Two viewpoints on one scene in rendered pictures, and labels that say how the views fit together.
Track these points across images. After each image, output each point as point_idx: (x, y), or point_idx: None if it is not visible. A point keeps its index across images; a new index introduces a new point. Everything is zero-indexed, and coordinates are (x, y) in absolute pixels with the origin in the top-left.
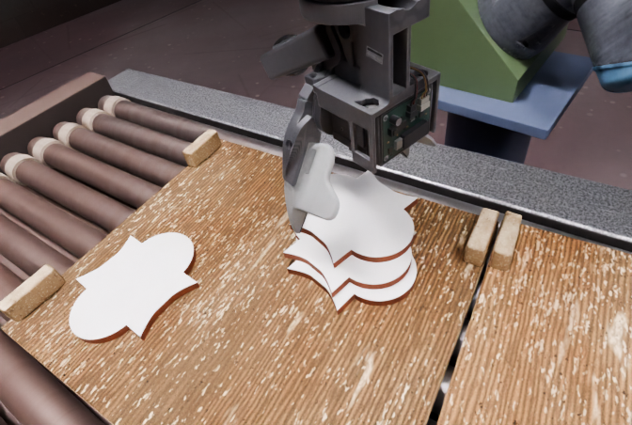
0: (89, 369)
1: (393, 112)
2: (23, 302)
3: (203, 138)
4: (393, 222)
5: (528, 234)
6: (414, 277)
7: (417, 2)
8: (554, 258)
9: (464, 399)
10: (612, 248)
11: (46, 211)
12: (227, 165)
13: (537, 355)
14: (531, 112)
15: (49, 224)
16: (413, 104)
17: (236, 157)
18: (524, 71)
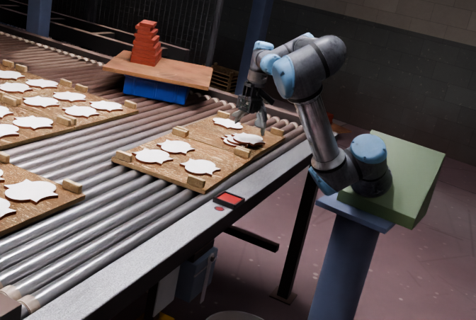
0: (207, 120)
1: (242, 99)
2: (220, 112)
3: (278, 129)
4: (244, 140)
5: (246, 159)
6: (229, 144)
7: (248, 83)
8: (238, 159)
9: (202, 144)
10: (244, 171)
11: (252, 120)
12: (272, 136)
13: (212, 151)
14: (329, 201)
15: (248, 121)
16: (244, 100)
17: (275, 137)
18: (346, 191)
